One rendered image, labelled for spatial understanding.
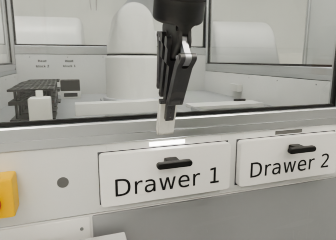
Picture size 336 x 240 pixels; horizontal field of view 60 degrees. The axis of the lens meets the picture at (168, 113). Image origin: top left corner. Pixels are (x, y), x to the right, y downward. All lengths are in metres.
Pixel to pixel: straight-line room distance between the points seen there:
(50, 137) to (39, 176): 0.08
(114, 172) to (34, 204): 0.16
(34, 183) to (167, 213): 0.29
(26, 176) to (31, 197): 0.04
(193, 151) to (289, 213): 0.35
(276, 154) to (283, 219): 0.20
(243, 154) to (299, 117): 0.19
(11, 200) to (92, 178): 0.15
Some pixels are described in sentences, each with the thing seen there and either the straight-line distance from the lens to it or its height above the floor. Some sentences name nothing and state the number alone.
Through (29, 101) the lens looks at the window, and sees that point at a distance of 0.60.
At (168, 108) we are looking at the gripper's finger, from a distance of 0.48.
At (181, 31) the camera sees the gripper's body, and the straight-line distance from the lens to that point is 0.42.
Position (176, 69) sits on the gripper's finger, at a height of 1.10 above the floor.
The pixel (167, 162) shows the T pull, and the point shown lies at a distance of 0.58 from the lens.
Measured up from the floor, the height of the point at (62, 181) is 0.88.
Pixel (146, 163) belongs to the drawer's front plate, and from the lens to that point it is 0.61.
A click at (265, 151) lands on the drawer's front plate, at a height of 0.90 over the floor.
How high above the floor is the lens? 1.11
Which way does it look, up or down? 11 degrees down
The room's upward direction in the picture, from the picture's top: straight up
